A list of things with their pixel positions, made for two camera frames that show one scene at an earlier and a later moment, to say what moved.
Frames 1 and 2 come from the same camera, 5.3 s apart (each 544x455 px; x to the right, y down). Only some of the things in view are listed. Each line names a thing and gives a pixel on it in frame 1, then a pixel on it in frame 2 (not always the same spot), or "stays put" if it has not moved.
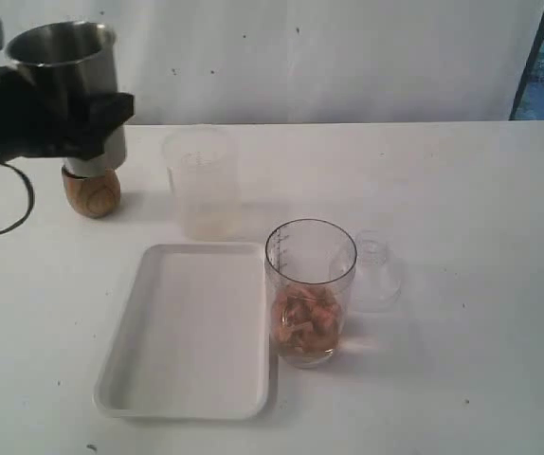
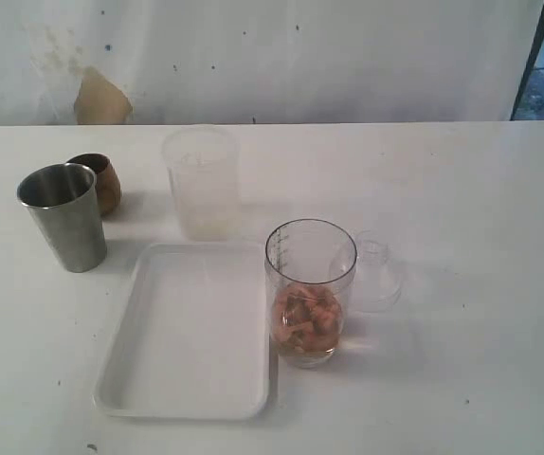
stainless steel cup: [74, 61] -> [65, 201]
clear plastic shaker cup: [310, 267] stays put
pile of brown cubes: [306, 318] stays put
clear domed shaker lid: [377, 280] stays put
